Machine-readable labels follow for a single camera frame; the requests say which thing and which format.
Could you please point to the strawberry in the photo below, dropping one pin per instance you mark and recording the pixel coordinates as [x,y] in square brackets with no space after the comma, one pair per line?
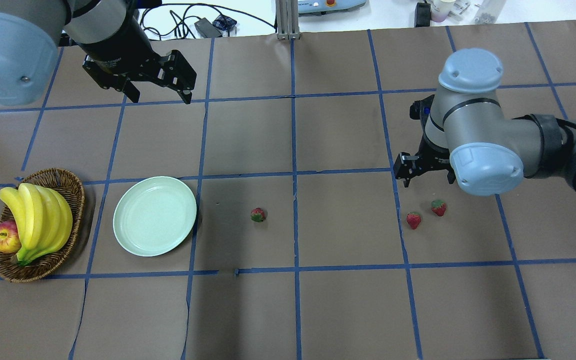
[414,220]
[258,215]
[439,207]

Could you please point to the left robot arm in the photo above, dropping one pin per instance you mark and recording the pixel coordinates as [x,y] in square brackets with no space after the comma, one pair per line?
[32,30]

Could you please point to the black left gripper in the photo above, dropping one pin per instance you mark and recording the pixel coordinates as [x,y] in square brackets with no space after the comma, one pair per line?
[114,43]

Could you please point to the aluminium frame post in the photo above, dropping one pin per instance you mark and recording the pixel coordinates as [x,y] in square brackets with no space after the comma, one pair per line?
[286,17]

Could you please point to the wicker basket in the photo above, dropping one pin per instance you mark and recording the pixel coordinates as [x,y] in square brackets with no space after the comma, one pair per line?
[71,188]

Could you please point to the light green plate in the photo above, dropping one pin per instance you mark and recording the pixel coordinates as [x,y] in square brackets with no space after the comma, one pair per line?
[154,216]

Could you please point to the black power adapter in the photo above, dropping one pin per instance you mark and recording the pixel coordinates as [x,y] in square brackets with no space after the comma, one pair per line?
[206,29]

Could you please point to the red yellow apple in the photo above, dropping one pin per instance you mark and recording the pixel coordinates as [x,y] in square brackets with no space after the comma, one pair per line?
[10,242]

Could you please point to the yellow banana bunch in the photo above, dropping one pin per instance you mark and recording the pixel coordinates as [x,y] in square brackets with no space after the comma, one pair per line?
[43,218]

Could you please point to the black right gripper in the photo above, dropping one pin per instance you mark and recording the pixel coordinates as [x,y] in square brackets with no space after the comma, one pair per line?
[435,155]

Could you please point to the white paper cup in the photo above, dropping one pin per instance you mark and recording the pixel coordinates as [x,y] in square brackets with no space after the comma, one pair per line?
[440,9]

